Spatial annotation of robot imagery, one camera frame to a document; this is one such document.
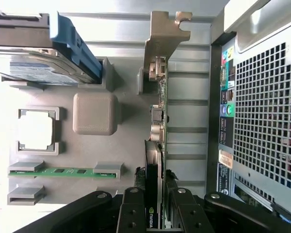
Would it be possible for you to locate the grey parts rack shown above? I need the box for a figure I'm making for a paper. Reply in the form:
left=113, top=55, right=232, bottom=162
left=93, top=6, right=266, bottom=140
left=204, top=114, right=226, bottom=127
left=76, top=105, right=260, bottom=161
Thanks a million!
left=0, top=56, right=146, bottom=214

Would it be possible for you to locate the green RAM stick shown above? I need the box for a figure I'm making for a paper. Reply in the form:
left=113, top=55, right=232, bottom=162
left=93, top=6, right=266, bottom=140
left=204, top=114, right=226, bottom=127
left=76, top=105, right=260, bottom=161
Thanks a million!
left=8, top=166, right=117, bottom=178

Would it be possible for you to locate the silver CPU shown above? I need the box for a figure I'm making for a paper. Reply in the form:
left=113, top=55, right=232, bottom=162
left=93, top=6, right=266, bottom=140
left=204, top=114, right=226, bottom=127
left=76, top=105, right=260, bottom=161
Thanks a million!
left=18, top=109, right=56, bottom=149

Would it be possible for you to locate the black open PC case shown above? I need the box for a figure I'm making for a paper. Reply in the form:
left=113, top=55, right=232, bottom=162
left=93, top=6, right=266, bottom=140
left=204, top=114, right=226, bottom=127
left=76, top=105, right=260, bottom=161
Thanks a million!
left=210, top=0, right=291, bottom=226

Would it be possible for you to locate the blue plastic disk carrier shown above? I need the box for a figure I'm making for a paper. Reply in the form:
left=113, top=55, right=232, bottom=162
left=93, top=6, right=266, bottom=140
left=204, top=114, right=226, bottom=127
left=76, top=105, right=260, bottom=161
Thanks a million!
left=49, top=11, right=103, bottom=85

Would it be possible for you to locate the hard disk blue label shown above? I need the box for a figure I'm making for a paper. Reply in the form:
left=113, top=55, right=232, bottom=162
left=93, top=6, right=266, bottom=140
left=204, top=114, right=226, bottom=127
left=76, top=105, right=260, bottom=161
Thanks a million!
left=0, top=11, right=93, bottom=86

